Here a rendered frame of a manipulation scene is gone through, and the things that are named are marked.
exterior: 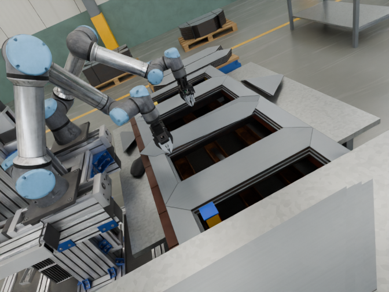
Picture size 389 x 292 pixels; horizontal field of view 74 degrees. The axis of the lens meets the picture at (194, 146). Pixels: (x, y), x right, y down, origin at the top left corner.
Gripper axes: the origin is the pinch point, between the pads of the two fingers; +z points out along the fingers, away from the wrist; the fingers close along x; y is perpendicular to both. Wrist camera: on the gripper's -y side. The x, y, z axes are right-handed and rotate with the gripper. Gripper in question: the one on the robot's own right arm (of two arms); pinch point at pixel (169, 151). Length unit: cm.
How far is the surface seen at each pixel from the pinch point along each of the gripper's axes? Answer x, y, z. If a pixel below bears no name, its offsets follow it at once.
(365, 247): -27, -86, -15
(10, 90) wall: 333, 751, 62
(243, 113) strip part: -45.7, 8.3, 5.7
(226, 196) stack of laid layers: -12.1, -36.1, 8.0
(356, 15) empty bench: -265, 151, 51
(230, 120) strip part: -37.5, 8.7, 5.7
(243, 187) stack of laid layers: -20.3, -36.1, 8.1
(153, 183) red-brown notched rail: 14.5, -5.9, 8.2
